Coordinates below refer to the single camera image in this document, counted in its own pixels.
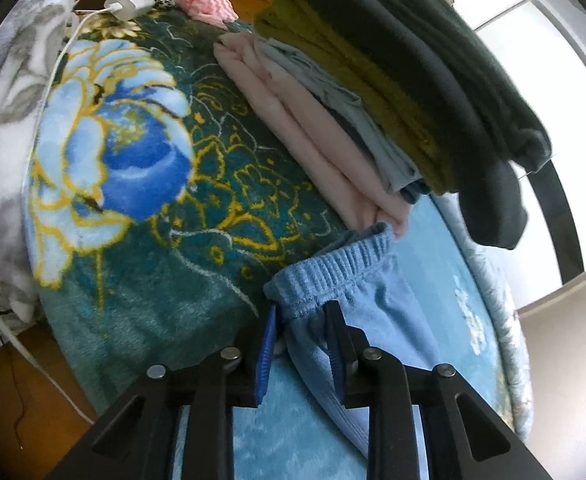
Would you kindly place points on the folded grey blue garment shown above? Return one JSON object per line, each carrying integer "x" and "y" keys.
{"x": 343, "y": 110}

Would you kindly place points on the folded pink garment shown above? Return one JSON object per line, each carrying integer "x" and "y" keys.
{"x": 303, "y": 135}

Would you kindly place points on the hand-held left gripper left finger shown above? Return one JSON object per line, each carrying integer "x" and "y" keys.
{"x": 266, "y": 360}

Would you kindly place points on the grey white floral blanket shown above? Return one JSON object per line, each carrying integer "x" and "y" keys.
{"x": 8, "y": 125}

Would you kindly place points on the folded olive knit sweater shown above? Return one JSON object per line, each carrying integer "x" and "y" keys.
{"x": 353, "y": 80}

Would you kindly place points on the folded dark green garment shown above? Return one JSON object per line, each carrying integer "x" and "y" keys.
{"x": 453, "y": 75}

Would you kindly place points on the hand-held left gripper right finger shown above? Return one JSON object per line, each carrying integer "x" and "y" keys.
{"x": 335, "y": 360}

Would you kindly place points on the teal floral fleece blanket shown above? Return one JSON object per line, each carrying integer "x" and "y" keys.
{"x": 183, "y": 220}

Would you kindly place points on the pink knitted cloth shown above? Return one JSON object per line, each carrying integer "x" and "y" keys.
{"x": 208, "y": 5}

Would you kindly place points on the white power adapter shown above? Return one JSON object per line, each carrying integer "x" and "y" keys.
{"x": 129, "y": 2}

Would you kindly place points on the light blue fleece pants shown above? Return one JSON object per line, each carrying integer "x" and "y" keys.
{"x": 368, "y": 305}

